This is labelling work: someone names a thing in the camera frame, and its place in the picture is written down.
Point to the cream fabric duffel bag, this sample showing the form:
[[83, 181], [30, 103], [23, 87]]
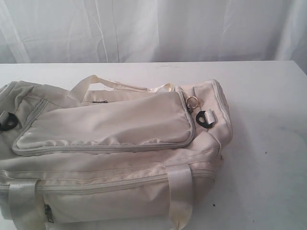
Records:
[[107, 150]]

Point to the white backdrop curtain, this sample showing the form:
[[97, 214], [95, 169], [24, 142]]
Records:
[[73, 31]]

